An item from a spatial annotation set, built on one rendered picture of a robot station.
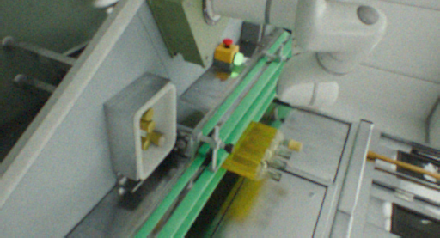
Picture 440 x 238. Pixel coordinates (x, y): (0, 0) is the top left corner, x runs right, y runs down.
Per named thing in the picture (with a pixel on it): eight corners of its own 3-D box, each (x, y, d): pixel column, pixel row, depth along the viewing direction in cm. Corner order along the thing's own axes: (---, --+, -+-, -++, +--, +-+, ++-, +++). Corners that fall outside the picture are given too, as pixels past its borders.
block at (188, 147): (170, 152, 112) (190, 160, 110) (170, 129, 106) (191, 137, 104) (176, 145, 114) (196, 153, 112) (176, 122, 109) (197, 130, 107)
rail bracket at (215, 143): (190, 164, 111) (227, 180, 107) (192, 121, 101) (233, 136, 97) (195, 158, 113) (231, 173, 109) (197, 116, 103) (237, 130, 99)
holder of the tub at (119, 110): (114, 185, 100) (138, 195, 98) (102, 103, 84) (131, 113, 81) (149, 148, 113) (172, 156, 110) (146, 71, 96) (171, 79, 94)
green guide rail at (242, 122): (197, 153, 113) (220, 161, 111) (198, 150, 113) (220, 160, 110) (321, -4, 243) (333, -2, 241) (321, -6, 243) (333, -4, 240)
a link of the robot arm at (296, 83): (360, 38, 72) (325, 83, 92) (296, 29, 72) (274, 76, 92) (360, 76, 69) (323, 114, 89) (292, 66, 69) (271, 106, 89)
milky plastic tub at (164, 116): (113, 172, 97) (141, 184, 94) (104, 103, 83) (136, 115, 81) (150, 135, 109) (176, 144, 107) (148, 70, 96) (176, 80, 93)
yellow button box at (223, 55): (212, 64, 138) (229, 70, 136) (213, 46, 134) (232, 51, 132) (220, 57, 144) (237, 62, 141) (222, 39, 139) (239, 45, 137)
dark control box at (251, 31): (240, 38, 159) (258, 43, 156) (241, 21, 154) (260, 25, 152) (247, 31, 165) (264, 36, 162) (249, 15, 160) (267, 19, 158)
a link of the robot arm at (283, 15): (261, 14, 86) (330, 27, 80) (279, -34, 88) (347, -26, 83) (266, 34, 94) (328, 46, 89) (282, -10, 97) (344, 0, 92)
